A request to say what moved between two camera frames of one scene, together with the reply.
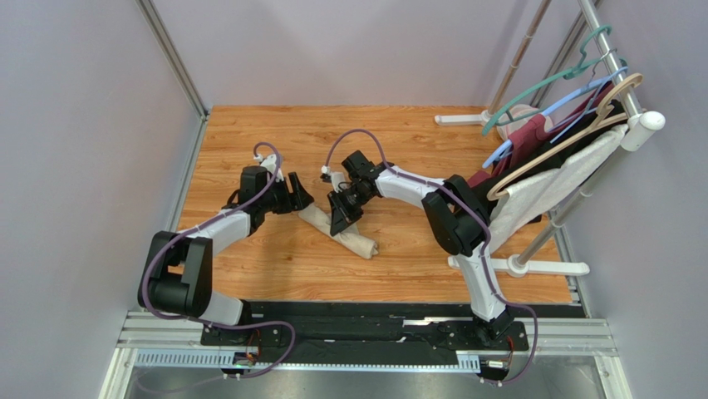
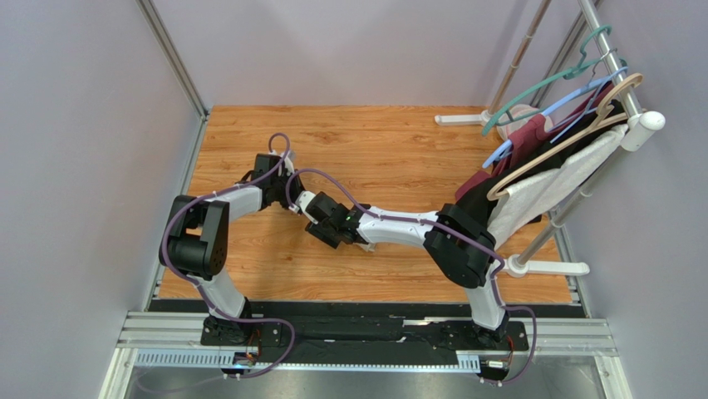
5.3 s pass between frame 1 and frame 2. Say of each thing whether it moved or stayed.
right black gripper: moved
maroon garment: stayed
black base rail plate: stayed
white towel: stayed
